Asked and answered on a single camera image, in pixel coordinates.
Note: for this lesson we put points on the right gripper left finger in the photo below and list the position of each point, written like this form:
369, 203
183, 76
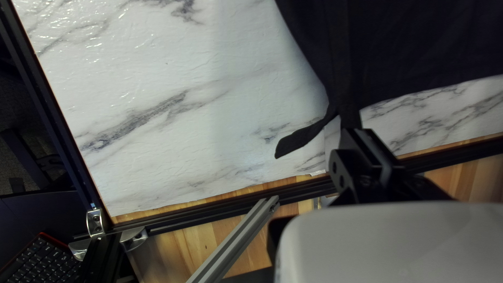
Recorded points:
349, 169

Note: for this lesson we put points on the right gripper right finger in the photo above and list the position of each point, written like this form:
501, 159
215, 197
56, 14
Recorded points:
408, 184

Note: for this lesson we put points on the black t-shirt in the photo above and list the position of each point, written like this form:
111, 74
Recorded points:
393, 47

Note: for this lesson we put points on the black frame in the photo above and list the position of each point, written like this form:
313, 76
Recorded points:
51, 118

